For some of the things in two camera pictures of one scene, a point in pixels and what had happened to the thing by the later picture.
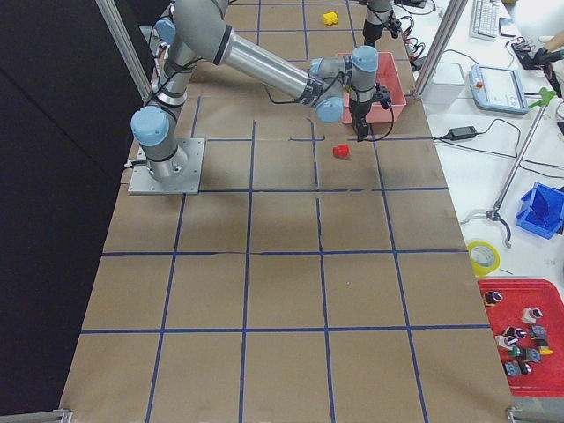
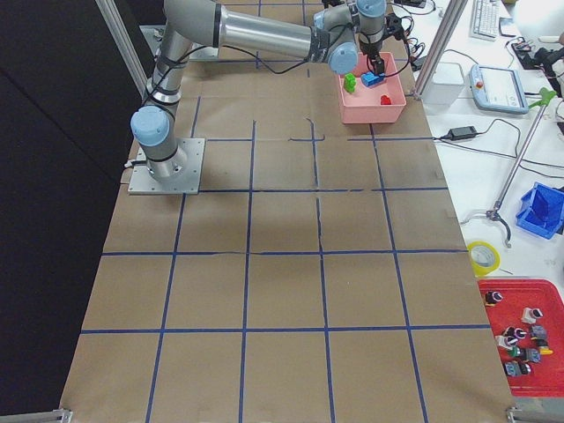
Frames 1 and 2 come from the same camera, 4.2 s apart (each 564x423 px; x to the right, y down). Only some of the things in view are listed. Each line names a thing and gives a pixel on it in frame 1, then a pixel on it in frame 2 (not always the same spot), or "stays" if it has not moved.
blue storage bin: x=542 y=210 stays
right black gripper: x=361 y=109 -> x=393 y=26
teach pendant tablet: x=497 y=89 stays
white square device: x=446 y=85 stays
